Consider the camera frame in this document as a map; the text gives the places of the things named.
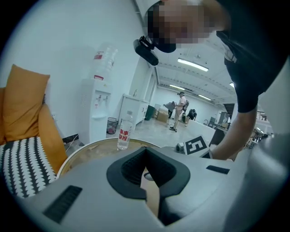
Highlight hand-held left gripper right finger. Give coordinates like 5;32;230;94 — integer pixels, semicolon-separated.
145;135;288;232

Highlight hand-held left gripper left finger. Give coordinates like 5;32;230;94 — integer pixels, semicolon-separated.
19;146;165;232

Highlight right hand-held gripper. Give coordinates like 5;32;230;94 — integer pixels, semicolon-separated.
176;135;213;159

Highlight person's right forearm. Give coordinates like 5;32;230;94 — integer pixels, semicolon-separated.
212;92;259;162

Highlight white partition counter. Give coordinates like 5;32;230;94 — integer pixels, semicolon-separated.
181;117;218;147

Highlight round white-rimmed wooden table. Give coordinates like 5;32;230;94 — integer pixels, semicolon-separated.
56;138;160;179

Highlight cardboard box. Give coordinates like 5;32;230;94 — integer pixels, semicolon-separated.
155;108;169;123

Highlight dark green bin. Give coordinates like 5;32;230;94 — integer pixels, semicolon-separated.
144;104;156;121

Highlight white sink cabinet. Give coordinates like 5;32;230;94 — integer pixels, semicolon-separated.
118;93;150;130

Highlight clear plastic bottle red label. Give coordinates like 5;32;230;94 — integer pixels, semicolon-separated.
117;110;134;151

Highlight orange sofa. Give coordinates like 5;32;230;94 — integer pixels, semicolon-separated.
0;87;68;169

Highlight black and white patterned cushion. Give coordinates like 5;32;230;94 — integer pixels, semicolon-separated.
0;136;57;199

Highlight black mesh waste bin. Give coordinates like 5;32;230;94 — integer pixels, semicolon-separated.
106;117;119;135

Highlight white water dispenser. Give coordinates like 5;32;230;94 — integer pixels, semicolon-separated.
79;78;113;143

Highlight orange cushion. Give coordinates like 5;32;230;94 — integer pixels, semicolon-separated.
3;64;51;142

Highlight person's black t-shirt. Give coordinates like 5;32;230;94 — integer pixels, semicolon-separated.
216;0;290;114

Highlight person's head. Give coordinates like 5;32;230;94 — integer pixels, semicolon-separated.
144;0;230;54

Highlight clear water jug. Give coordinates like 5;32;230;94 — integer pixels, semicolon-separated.
92;44;119;82

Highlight white floor cable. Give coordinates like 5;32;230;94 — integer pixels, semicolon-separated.
64;133;80;151

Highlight black head-worn camera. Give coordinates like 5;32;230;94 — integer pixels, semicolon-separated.
133;35;160;67

